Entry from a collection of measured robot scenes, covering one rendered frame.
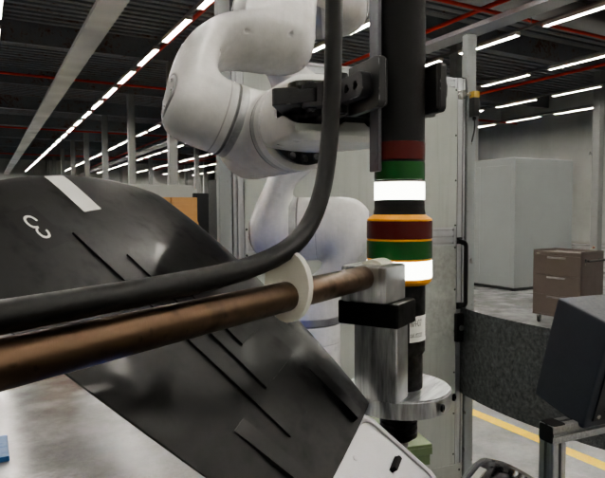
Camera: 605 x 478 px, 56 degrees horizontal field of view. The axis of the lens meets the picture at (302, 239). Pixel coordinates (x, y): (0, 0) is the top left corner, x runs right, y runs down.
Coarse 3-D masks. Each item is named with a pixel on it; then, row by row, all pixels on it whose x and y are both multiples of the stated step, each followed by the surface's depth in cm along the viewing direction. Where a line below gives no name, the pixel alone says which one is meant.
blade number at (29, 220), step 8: (24, 208) 29; (32, 208) 29; (8, 216) 27; (16, 216) 28; (24, 216) 28; (32, 216) 29; (40, 216) 29; (16, 224) 27; (24, 224) 28; (32, 224) 28; (40, 224) 29; (48, 224) 29; (32, 232) 28; (40, 232) 28; (48, 232) 28; (56, 232) 29; (40, 240) 28; (48, 240) 28; (56, 240) 28; (64, 240) 29; (48, 248) 28
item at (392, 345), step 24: (360, 264) 35; (384, 288) 33; (360, 312) 34; (384, 312) 34; (408, 312) 34; (360, 336) 36; (384, 336) 35; (360, 360) 36; (384, 360) 35; (360, 384) 36; (384, 384) 35; (432, 384) 39; (384, 408) 36; (408, 408) 35; (432, 408) 36
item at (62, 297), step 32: (320, 160) 29; (320, 192) 29; (256, 256) 24; (288, 256) 26; (96, 288) 17; (128, 288) 18; (160, 288) 19; (192, 288) 21; (0, 320) 15; (32, 320) 15; (64, 320) 16; (288, 320) 27
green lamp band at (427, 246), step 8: (368, 248) 38; (376, 248) 37; (384, 248) 36; (392, 248) 36; (400, 248) 36; (408, 248) 36; (416, 248) 36; (424, 248) 36; (368, 256) 38; (376, 256) 37; (384, 256) 36; (392, 256) 36; (400, 256) 36; (408, 256) 36; (416, 256) 36; (424, 256) 36
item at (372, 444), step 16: (368, 416) 34; (368, 432) 33; (384, 432) 34; (352, 448) 32; (368, 448) 32; (384, 448) 33; (400, 448) 34; (352, 464) 31; (368, 464) 32; (384, 464) 32; (400, 464) 33; (416, 464) 33
